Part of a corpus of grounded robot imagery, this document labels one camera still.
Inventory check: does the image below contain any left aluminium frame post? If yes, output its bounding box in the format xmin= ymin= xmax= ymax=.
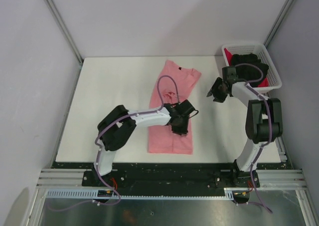
xmin=37 ymin=0 xmax=84 ymax=63

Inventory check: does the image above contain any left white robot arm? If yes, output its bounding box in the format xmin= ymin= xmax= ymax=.
xmin=92 ymin=100 xmax=196 ymax=186

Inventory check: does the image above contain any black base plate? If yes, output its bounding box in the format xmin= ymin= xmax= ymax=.
xmin=51 ymin=162 xmax=261 ymax=197

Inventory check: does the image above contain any right aluminium frame post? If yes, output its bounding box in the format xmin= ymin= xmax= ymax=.
xmin=264 ymin=0 xmax=297 ymax=48

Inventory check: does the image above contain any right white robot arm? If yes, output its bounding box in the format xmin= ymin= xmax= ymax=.
xmin=207 ymin=77 xmax=283 ymax=187

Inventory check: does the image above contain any black t shirt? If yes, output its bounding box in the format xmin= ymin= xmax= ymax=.
xmin=228 ymin=53 xmax=269 ymax=87

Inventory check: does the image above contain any white plastic basket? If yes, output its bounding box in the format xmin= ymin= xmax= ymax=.
xmin=221 ymin=41 xmax=282 ymax=94

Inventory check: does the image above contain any pink t shirt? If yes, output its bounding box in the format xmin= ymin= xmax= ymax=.
xmin=148 ymin=60 xmax=201 ymax=155

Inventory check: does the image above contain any aluminium frame post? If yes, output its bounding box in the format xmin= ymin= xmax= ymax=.
xmin=37 ymin=0 xmax=84 ymax=63
xmin=264 ymin=0 xmax=297 ymax=48

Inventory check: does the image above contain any red t shirt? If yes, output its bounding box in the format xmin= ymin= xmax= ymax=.
xmin=224 ymin=48 xmax=233 ymax=65

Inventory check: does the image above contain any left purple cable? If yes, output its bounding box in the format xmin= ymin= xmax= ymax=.
xmin=47 ymin=75 xmax=181 ymax=212

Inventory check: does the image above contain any grey slotted cable duct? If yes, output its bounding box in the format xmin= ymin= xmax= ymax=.
xmin=46 ymin=188 xmax=252 ymax=201

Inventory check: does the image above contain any aluminium frame rail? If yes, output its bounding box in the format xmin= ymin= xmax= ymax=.
xmin=37 ymin=169 xmax=308 ymax=191

